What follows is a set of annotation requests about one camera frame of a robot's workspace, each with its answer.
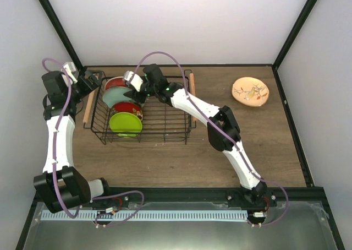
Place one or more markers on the light blue slotted strip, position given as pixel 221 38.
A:
pixel 166 215

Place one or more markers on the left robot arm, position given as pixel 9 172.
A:
pixel 60 186

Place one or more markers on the light blue plate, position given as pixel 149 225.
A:
pixel 115 95

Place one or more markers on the right black frame post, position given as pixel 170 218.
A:
pixel 298 25

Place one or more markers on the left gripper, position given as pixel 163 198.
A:
pixel 95 83

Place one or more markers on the small red floral plate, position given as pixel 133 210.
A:
pixel 128 107

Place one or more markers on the metal front panel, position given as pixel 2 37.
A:
pixel 301 225

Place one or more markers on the beige floral plate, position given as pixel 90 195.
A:
pixel 250 91

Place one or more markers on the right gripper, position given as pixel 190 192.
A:
pixel 133 95

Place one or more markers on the left black frame post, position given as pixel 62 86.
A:
pixel 59 29

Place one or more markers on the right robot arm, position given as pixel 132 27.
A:
pixel 222 128

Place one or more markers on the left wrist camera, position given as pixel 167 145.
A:
pixel 71 69

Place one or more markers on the black wire dish rack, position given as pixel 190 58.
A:
pixel 161 122

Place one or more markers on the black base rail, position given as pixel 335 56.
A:
pixel 232 197

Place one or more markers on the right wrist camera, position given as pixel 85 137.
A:
pixel 133 80

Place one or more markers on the lime green plate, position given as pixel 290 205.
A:
pixel 125 124

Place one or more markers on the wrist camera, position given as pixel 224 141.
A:
pixel 133 80
pixel 71 69

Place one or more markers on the right wooden rack handle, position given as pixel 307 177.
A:
pixel 192 84

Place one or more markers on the black frame post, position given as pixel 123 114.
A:
pixel 298 25
pixel 59 29

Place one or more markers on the large red blue-flower plate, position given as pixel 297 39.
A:
pixel 115 82

